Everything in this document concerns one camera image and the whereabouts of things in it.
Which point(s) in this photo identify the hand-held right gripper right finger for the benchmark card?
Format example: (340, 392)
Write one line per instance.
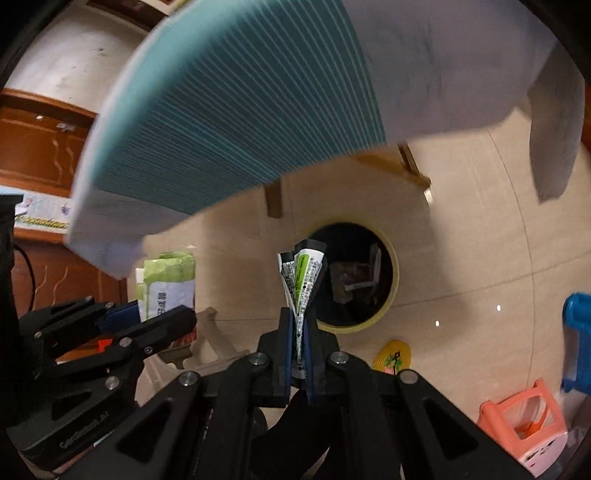
(309, 369)

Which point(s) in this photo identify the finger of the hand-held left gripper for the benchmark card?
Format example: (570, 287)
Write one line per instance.
(171, 327)
(124, 314)

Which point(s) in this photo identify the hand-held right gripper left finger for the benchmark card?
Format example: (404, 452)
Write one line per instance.
(287, 344)

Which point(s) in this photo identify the pale green white packet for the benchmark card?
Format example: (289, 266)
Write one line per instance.
(166, 277)

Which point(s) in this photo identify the green white sachet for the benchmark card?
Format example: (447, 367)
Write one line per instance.
(302, 281)

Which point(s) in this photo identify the round dark trash bin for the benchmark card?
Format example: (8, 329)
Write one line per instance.
(364, 316)

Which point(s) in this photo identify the brown wooden cabinet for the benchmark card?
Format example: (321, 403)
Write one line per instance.
(55, 277)

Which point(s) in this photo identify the yellow knitted slipper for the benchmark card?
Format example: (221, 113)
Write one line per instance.
(392, 354)

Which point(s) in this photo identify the brown crumpled wrapper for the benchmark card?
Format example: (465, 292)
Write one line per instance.
(348, 281)

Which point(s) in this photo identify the brown wooden door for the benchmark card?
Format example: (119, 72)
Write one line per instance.
(37, 147)

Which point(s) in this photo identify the pink plastic stool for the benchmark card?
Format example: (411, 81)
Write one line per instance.
(508, 415)

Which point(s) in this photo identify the teal and white tablecloth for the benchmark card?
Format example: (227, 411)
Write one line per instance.
(254, 115)

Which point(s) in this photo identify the blue plastic stool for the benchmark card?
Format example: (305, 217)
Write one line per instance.
(575, 314)

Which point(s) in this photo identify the children's wall poster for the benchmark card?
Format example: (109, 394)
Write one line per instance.
(41, 214)

